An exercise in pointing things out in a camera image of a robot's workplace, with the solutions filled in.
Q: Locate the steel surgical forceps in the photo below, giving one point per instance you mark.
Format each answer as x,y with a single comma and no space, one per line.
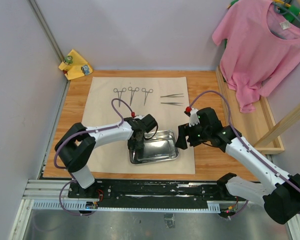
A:
178,95

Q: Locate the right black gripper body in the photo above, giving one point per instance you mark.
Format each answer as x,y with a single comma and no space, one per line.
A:
198,134

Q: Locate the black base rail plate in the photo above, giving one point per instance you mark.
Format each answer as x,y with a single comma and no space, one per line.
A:
151,194

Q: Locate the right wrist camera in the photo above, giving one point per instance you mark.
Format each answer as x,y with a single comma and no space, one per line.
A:
191,112

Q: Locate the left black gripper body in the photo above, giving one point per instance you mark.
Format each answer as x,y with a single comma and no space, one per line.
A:
135,144

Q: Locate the yellow printed cloth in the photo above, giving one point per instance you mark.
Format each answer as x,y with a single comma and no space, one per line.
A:
74,66

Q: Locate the wooden tray frame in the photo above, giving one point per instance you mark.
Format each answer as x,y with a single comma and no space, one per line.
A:
254,125

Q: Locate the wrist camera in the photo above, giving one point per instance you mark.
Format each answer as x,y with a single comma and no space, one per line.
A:
191,112
136,117

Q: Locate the wooden pole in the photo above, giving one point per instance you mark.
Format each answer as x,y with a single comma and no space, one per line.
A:
285,123

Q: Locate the beige cloth wrap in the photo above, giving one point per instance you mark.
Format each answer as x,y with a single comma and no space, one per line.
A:
100,110

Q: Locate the long steel hemostat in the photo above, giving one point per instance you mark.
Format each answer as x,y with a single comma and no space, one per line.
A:
146,93

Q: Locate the green clothes hanger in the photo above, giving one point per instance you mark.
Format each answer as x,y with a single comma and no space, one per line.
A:
286,9

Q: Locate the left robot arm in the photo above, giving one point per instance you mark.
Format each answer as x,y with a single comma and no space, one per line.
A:
76,146

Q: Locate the pink t-shirt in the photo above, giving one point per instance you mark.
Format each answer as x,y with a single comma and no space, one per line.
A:
262,49

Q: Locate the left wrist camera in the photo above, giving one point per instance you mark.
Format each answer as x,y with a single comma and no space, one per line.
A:
136,117

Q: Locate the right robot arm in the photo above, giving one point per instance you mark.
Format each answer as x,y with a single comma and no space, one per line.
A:
277,191

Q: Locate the stainless steel tray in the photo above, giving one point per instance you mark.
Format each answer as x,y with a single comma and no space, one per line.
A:
159,148

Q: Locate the steel hemostat clamp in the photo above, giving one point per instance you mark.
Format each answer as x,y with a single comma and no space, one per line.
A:
132,90

